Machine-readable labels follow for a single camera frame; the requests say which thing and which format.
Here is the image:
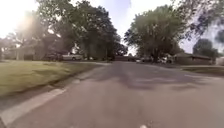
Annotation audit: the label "grey asphalt road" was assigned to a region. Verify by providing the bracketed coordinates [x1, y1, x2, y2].
[6, 60, 224, 128]

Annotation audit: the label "large dark tree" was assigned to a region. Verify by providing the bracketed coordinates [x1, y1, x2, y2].
[34, 0, 129, 62]

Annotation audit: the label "white pickup truck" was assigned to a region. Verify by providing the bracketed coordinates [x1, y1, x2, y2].
[61, 53, 84, 62]

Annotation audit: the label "vehicle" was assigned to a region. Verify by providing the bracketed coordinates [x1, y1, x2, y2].
[157, 56, 174, 65]

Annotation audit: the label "broad green tree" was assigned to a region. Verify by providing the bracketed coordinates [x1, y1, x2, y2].
[123, 4, 188, 64]

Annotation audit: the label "low brick house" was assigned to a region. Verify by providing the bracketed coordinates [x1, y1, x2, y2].
[173, 52, 214, 66]

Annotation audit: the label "pale concrete kerb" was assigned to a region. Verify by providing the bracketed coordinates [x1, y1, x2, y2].
[0, 61, 113, 128]

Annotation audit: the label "round tree behind house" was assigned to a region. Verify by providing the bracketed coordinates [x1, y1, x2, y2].
[192, 38, 219, 58]

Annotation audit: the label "hazy tree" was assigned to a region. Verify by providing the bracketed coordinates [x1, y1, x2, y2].
[0, 9, 44, 61]

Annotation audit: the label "grass verge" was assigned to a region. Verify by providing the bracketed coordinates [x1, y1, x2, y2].
[179, 64, 224, 78]

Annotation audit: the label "overhanging tree branches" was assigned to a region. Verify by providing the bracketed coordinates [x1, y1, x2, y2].
[173, 0, 224, 44]

